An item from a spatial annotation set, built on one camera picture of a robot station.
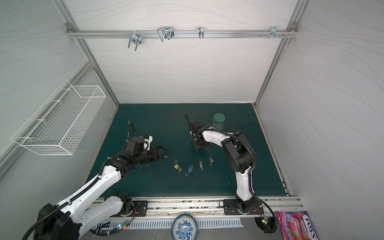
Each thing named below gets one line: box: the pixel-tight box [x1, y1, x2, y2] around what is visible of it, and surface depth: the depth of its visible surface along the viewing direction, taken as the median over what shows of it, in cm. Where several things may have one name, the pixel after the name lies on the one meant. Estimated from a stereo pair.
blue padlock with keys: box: [184, 164, 194, 177], surface depth 88 cm
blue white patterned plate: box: [171, 213, 199, 240], surface depth 69 cm
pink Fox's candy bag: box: [275, 210, 319, 240], surface depth 69 cm
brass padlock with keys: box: [173, 160, 182, 174], surface depth 88 cm
